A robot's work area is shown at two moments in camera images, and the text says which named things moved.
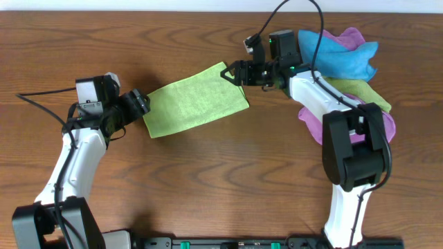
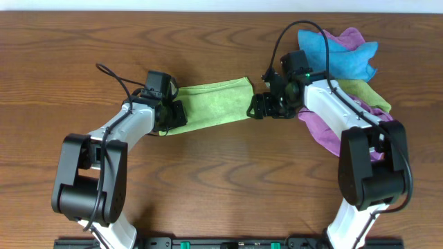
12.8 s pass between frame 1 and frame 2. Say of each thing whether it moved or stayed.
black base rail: stayed
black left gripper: moved
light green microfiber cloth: moved
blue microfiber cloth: stayed
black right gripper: moved
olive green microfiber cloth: stayed
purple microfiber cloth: stayed
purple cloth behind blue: stayed
